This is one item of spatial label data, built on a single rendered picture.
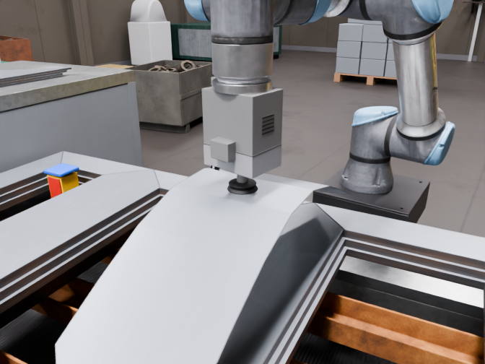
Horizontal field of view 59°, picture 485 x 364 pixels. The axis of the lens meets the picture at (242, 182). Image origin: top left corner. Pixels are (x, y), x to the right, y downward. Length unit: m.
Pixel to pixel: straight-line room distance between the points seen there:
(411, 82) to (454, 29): 10.99
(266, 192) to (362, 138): 0.68
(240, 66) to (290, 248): 0.38
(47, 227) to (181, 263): 0.46
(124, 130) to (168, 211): 1.05
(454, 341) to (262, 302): 0.40
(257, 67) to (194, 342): 0.31
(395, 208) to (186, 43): 9.18
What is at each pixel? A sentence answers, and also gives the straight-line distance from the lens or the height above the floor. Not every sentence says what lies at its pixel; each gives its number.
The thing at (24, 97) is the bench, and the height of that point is 1.03.
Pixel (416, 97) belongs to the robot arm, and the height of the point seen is 1.07.
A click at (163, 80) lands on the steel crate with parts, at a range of 4.46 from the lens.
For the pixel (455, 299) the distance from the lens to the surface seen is 1.06.
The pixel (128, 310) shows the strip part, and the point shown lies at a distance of 0.50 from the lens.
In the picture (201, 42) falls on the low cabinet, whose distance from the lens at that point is 9.86.
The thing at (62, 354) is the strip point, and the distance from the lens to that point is 0.52.
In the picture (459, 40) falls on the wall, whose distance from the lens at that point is 12.01.
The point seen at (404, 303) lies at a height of 0.64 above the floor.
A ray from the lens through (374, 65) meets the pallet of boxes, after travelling 7.66.
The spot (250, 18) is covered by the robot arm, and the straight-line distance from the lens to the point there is 0.51.
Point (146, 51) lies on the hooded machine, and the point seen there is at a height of 0.35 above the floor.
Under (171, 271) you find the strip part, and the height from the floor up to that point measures 0.99.
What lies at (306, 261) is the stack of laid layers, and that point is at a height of 0.86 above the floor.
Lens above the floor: 1.27
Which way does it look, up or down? 23 degrees down
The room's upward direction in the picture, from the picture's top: straight up
